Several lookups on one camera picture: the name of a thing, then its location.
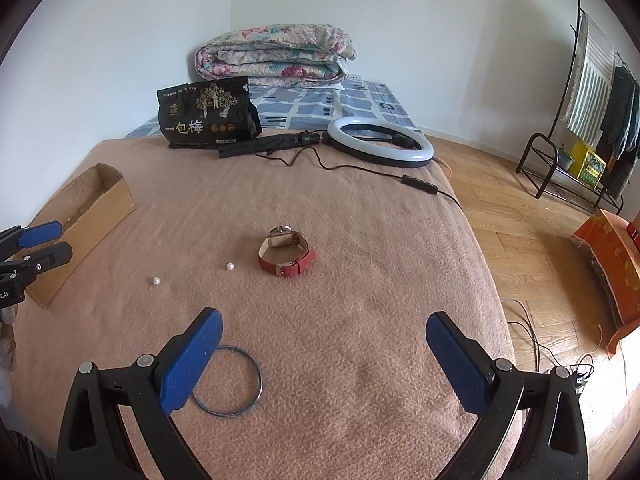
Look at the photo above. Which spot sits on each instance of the striped hanging towel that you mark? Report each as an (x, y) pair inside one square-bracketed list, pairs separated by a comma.
[(592, 95)]

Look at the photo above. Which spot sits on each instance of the cardboard box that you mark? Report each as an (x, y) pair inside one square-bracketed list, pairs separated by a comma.
[(100, 220)]

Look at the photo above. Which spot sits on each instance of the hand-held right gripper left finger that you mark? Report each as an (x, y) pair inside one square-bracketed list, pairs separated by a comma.
[(192, 360)]

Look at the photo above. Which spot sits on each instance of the dark thin bangle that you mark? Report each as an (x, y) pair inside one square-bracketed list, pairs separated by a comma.
[(259, 382)]

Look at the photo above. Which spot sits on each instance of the dark hanging clothes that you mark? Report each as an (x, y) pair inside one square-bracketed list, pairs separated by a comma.
[(620, 110)]

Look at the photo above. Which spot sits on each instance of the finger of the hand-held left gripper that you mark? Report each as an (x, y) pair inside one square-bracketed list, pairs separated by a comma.
[(40, 232), (50, 256)]

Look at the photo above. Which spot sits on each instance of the black metal clothes rack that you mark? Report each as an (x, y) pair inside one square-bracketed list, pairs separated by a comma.
[(542, 134)]

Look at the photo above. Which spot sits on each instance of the blue checked bedsheet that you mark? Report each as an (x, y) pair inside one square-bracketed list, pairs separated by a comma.
[(310, 105)]

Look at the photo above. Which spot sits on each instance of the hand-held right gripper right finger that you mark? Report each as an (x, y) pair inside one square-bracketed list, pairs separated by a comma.
[(457, 360)]

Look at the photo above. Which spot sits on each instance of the yellow plastic crate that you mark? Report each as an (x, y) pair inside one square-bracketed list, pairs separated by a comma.
[(587, 165)]

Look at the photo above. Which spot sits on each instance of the red flat box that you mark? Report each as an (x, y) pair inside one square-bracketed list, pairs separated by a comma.
[(634, 236)]

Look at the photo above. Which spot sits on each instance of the person's striped clothing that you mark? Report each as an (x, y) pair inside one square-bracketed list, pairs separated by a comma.
[(25, 460)]

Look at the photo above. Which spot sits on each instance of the black folded tripod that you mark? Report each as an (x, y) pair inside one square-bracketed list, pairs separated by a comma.
[(260, 145)]

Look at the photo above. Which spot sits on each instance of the pink fleece blanket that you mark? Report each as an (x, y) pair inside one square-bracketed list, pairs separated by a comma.
[(350, 310)]

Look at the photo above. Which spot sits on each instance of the person's left hand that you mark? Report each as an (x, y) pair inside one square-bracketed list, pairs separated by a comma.
[(7, 335)]

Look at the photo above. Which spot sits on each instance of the small grey pot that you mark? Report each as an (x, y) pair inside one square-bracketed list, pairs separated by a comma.
[(565, 157)]

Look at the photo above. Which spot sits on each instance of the black snack bag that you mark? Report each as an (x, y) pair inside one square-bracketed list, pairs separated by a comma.
[(200, 115)]

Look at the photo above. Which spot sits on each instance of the folded floral quilt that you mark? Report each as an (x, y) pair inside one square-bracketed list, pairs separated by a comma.
[(275, 55)]

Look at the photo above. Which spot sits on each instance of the orange cloth covered table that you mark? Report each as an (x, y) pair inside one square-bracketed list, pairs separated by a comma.
[(610, 260)]

